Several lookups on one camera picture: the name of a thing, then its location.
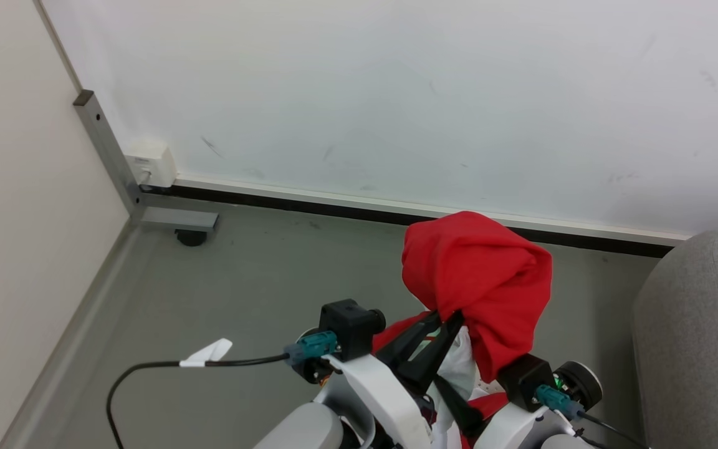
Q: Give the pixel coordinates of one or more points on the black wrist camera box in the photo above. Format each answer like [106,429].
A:
[346,327]
[524,380]

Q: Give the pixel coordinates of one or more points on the grey fabric sofa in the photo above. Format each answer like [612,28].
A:
[702,337]

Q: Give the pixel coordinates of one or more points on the red and white jersey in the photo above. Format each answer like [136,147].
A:
[477,274]

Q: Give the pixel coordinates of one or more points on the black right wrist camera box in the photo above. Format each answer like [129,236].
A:
[524,380]

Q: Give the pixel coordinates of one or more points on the grey metal partition frame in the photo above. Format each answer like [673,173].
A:
[110,156]

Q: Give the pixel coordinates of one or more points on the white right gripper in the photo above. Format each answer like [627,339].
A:
[521,427]

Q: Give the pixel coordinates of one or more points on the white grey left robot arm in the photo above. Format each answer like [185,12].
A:
[303,430]

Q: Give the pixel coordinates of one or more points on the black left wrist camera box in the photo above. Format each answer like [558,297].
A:
[346,327]

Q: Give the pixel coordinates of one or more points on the white wall socket box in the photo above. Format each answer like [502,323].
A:
[150,162]

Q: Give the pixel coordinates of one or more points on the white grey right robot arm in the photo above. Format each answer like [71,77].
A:
[580,383]

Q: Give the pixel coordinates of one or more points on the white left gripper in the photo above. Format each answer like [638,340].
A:
[390,399]

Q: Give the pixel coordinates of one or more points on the black caster wheel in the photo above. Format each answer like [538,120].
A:
[191,237]

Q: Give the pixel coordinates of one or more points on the white and black baseboard strip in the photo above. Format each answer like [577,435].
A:
[346,204]

